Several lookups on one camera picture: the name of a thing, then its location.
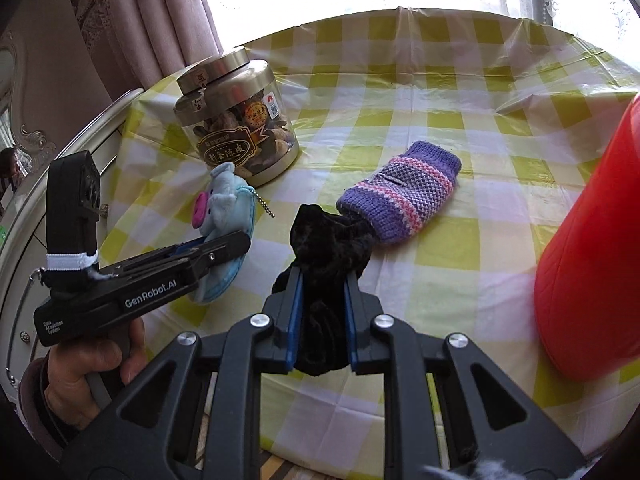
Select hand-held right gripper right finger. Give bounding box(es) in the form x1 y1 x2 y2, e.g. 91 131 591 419
344 272 586 480

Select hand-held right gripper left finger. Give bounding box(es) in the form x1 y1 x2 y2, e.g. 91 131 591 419
62 266 303 480

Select blue elephant plush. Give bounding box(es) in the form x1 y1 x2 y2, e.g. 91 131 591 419
192 162 277 306

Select black velvet scrunchie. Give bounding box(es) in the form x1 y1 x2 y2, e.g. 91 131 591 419
272 203 375 378

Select person's left hand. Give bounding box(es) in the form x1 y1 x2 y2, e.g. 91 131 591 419
42 317 147 433

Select white dresser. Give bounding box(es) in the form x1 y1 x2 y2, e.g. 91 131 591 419
0 87 146 396

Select clear jar with metal lid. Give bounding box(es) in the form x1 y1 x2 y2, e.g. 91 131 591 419
174 46 300 187

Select purple striped knit pouch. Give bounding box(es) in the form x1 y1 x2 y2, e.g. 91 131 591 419
336 141 462 246

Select white carved dresser mirror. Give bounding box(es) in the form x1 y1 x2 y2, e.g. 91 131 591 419
0 30 61 201

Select red thermos flask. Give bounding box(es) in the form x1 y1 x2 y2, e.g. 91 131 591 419
534 91 640 383

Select pink patterned curtain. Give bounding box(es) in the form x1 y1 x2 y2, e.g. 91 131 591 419
65 0 226 93

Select green checked plastic tablecloth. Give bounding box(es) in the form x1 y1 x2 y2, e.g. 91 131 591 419
97 7 640 466

